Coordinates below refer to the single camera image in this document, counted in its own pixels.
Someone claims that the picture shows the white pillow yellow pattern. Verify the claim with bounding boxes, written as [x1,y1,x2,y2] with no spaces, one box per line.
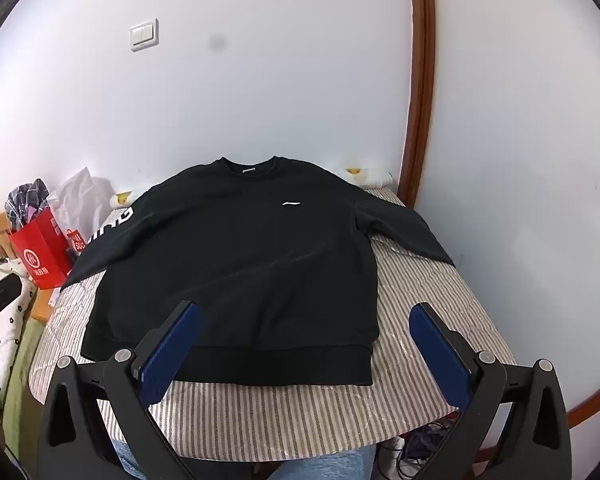
[109,162,396,209]

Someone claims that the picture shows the green cloth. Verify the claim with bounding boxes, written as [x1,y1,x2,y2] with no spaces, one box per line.
[0,317,43,461]

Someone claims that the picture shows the white floral cloth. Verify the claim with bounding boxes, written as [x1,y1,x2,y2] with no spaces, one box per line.
[0,259,38,386]

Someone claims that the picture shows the black sweatshirt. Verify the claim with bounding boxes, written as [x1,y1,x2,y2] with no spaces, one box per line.
[60,156,456,387]

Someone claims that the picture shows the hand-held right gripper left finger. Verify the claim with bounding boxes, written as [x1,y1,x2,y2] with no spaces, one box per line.
[37,300,203,480]

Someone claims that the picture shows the red paper bag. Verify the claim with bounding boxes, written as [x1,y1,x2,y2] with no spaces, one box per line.
[9,208,84,290]

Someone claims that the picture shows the plaid cloth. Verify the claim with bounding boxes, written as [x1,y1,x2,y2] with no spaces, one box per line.
[5,178,61,233]

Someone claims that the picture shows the brown wooden door trim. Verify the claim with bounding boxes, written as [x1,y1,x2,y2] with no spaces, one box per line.
[396,0,437,208]
[566,370,600,432]

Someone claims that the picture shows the striped bed quilt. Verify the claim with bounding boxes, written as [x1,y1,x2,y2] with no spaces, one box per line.
[28,185,518,463]

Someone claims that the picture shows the white plastic bag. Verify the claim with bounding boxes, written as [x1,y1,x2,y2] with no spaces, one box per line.
[55,166,113,241]

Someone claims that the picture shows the tangle of cables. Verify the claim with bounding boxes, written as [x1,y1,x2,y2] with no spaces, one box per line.
[380,417,463,480]

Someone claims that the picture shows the person's blue jeans legs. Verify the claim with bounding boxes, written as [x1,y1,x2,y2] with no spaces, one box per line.
[112,447,376,480]

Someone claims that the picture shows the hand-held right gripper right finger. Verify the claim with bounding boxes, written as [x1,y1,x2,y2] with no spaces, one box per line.
[409,302,573,480]

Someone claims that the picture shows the white wall light switch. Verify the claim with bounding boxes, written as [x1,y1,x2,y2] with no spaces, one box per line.
[130,18,159,52]

